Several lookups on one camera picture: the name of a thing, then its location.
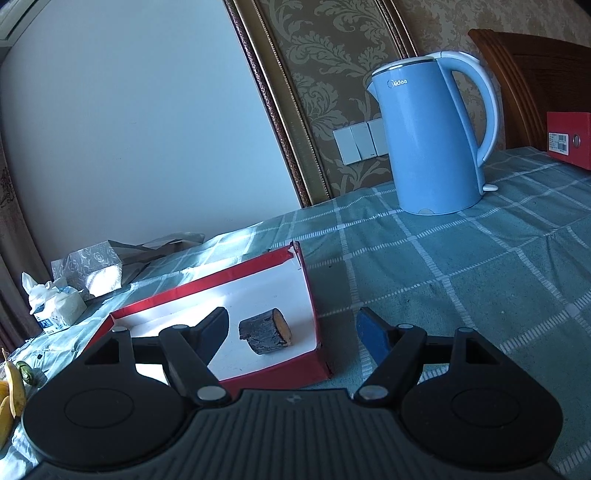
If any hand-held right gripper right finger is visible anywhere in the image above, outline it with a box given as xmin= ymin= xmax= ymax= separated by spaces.
xmin=353 ymin=306 xmax=502 ymax=401

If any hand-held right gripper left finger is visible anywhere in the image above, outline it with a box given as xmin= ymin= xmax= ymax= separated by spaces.
xmin=84 ymin=306 xmax=233 ymax=408

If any red cardboard tray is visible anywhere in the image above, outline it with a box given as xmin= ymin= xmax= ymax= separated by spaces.
xmin=95 ymin=240 xmax=332 ymax=386

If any eggplant piece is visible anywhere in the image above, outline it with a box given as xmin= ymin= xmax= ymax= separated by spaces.
xmin=238 ymin=308 xmax=295 ymax=356

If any green checkered tablecloth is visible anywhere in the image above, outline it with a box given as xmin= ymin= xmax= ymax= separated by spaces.
xmin=0 ymin=145 xmax=591 ymax=480

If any silver patterned gift bag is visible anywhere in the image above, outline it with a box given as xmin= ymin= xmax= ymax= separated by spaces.
xmin=50 ymin=231 xmax=206 ymax=301

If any white tissue pack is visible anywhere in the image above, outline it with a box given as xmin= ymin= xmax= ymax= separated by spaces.
xmin=21 ymin=272 xmax=88 ymax=335

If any green cucumber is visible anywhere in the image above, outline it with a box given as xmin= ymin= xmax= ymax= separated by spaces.
xmin=16 ymin=361 xmax=47 ymax=386

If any blue electric kettle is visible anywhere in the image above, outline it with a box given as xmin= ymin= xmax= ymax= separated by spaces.
xmin=367 ymin=51 xmax=502 ymax=216

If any yellow banana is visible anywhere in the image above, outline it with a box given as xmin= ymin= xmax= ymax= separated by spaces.
xmin=4 ymin=360 xmax=27 ymax=418
xmin=0 ymin=381 xmax=12 ymax=450

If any red cardboard box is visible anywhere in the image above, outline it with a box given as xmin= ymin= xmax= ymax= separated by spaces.
xmin=546 ymin=111 xmax=591 ymax=172

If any white wall switch panel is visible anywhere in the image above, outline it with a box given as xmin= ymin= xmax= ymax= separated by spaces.
xmin=333 ymin=117 xmax=389 ymax=166

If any gilded ornate wall frame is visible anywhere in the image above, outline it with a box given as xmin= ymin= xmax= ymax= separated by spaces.
xmin=223 ymin=0 xmax=421 ymax=208

